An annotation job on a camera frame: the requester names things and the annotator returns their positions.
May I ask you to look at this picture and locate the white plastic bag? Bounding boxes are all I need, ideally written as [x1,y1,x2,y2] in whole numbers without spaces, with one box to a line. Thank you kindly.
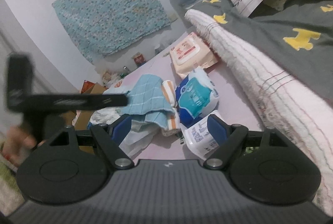
[87,107,160,158]

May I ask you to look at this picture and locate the white label wipes pack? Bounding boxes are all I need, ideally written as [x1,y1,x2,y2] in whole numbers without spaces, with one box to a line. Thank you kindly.
[180,110,222,160]

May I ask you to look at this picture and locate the light blue checked towel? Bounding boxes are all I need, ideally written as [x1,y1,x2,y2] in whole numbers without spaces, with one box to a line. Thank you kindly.
[120,74,169,128]

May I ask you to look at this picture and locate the brown cardboard box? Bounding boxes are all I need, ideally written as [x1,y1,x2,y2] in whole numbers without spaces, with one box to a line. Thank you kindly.
[62,82,108,155]

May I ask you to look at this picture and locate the blue white tissue pack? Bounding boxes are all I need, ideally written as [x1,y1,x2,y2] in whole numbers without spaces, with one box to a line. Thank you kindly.
[175,67,220,128]

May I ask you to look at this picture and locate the orange striped white towel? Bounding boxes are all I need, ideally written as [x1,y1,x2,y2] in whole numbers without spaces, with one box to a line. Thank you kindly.
[162,80,181,137]

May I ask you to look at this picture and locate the person's left hand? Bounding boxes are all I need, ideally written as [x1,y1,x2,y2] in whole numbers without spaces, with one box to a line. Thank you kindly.
[1,124,43,167]

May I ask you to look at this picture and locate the red snack bag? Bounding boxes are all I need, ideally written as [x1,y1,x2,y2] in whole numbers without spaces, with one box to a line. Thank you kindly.
[81,80,95,94]

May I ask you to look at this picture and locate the red can on floor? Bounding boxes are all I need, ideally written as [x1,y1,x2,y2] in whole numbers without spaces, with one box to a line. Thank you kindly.
[132,52,146,67]

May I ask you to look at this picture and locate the pink wet wipes pack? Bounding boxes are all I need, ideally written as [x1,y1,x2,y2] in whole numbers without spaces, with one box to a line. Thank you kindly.
[169,32,219,80]

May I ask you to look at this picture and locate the grey quilt yellow dogs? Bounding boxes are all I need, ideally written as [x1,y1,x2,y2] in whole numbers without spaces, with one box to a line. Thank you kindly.
[194,0,332,105]

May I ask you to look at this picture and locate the teal patterned wall cloth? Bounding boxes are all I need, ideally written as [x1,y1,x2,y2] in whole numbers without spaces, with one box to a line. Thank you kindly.
[52,0,171,62]

